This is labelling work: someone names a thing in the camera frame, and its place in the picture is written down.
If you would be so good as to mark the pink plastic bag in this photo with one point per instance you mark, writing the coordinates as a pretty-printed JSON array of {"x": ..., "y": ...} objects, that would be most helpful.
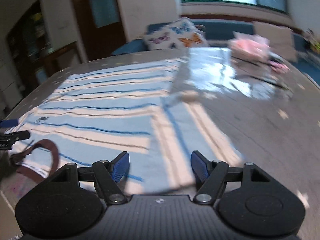
[{"x": 250, "y": 45}]

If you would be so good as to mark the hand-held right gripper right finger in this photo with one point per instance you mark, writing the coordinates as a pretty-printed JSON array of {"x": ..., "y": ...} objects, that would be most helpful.
[{"x": 200, "y": 166}]

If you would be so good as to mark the blue sofa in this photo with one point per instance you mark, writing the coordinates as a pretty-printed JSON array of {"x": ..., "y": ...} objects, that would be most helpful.
[{"x": 220, "y": 30}]

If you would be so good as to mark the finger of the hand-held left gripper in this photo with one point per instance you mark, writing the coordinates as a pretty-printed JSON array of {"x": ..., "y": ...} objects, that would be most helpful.
[
  {"x": 8, "y": 123},
  {"x": 15, "y": 135}
]

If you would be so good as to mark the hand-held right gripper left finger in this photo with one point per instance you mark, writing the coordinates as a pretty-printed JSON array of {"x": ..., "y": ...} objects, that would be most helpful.
[{"x": 120, "y": 166}]

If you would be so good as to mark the brown wooden door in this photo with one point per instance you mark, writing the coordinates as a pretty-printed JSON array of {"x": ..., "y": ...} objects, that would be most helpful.
[{"x": 82, "y": 17}]

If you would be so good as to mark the yellow green plush toy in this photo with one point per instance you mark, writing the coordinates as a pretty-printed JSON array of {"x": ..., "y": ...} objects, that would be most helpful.
[{"x": 315, "y": 45}]

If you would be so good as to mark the beige pillow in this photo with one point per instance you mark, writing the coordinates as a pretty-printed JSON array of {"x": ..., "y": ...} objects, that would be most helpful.
[{"x": 277, "y": 40}]

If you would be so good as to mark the butterfly print pillow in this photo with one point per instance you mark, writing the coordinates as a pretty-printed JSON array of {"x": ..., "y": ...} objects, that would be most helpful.
[{"x": 175, "y": 35}]

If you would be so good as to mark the blue white striped sweater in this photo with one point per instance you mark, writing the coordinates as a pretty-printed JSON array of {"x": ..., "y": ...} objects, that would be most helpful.
[{"x": 105, "y": 110}]

